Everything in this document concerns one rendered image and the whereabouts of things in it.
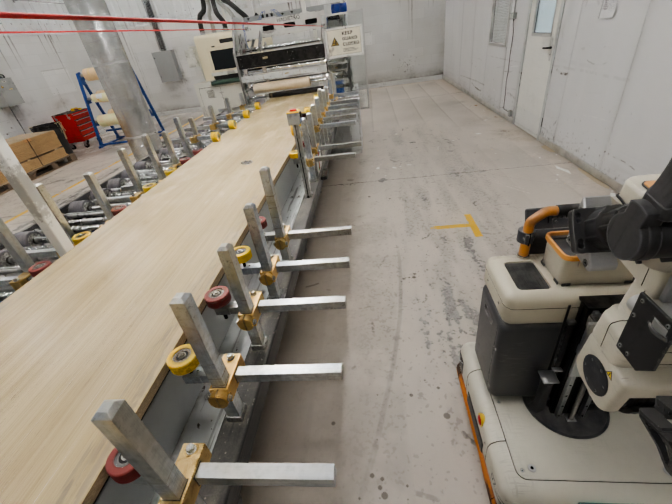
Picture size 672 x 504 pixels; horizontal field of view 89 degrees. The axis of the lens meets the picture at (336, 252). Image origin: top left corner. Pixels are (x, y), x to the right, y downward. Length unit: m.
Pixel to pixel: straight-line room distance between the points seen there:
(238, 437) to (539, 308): 0.95
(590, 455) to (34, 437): 1.58
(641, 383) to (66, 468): 1.25
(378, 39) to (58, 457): 11.13
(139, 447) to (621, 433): 1.48
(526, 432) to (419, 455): 0.47
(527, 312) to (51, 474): 1.25
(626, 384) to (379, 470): 1.02
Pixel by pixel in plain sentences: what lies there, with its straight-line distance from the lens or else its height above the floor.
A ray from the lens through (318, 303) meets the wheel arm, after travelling 1.09.
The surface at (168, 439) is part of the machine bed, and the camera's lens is 1.20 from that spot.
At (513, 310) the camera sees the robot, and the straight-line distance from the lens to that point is 1.21.
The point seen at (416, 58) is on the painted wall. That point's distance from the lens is 11.51.
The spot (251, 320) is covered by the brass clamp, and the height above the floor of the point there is 0.85.
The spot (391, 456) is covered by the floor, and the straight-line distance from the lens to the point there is 1.73.
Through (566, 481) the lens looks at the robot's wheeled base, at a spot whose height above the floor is 0.28.
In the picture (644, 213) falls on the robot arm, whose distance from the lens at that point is 0.66.
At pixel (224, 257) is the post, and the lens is 1.00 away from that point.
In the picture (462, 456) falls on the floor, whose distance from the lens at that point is 1.76.
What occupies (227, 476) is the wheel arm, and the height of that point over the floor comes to 0.85.
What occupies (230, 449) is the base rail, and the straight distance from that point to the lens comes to 1.05.
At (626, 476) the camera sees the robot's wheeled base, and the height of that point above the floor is 0.28.
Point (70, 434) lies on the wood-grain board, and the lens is 1.03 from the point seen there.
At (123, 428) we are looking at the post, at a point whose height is 1.09.
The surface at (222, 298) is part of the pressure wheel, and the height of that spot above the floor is 0.90.
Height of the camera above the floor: 1.56
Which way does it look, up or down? 33 degrees down
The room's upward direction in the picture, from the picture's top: 9 degrees counter-clockwise
